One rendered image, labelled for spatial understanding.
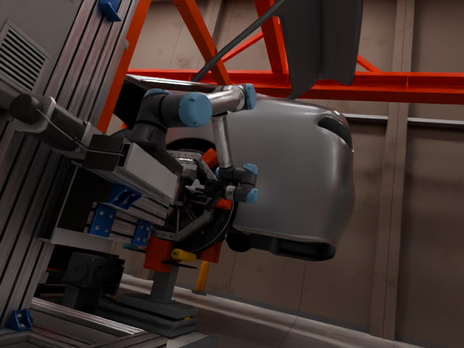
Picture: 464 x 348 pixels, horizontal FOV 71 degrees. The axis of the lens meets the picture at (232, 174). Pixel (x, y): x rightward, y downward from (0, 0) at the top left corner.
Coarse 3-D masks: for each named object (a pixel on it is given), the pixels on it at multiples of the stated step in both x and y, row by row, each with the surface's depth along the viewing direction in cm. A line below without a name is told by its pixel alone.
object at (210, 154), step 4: (208, 152) 197; (212, 152) 196; (204, 156) 197; (208, 156) 196; (212, 156) 196; (216, 156) 195; (204, 160) 196; (208, 160) 195; (212, 160) 195; (216, 160) 198; (208, 164) 195; (212, 164) 198
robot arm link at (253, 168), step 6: (240, 168) 163; (246, 168) 160; (252, 168) 160; (234, 174) 163; (240, 174) 161; (246, 174) 160; (252, 174) 159; (234, 180) 164; (240, 180) 162; (246, 180) 158; (252, 180) 159
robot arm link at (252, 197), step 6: (240, 186) 159; (246, 186) 157; (252, 186) 158; (234, 192) 158; (240, 192) 157; (246, 192) 156; (252, 192) 156; (234, 198) 159; (240, 198) 157; (246, 198) 156; (252, 198) 155
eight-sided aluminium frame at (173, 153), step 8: (168, 152) 204; (176, 152) 203; (184, 152) 202; (200, 160) 199; (208, 168) 194; (208, 176) 192; (208, 200) 187; (200, 216) 185; (208, 216) 183; (192, 224) 185; (200, 224) 184; (152, 232) 190; (160, 232) 188; (168, 232) 187; (184, 232) 184; (192, 232) 188; (176, 240) 184
